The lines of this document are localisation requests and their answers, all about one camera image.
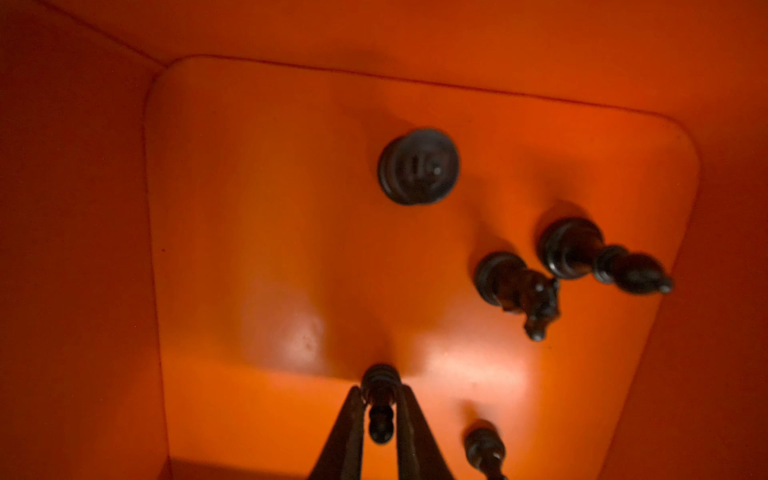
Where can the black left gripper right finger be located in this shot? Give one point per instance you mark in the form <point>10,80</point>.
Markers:
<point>418,455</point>

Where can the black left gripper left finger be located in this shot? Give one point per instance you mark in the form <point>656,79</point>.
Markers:
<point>341,456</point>

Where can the black pawn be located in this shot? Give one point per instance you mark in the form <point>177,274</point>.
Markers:
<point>378,386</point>
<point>485,452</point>

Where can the black chess knight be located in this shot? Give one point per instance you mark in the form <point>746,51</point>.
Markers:
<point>504,280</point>

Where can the black chess bishop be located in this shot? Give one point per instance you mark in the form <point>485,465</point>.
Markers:
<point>573,247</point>

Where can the black pawn in tray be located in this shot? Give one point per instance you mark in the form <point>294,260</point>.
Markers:
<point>485,452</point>

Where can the orange plastic tray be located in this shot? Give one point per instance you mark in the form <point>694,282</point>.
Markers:
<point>198,261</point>

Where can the black piece round base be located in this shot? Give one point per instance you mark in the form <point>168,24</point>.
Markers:
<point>419,168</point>

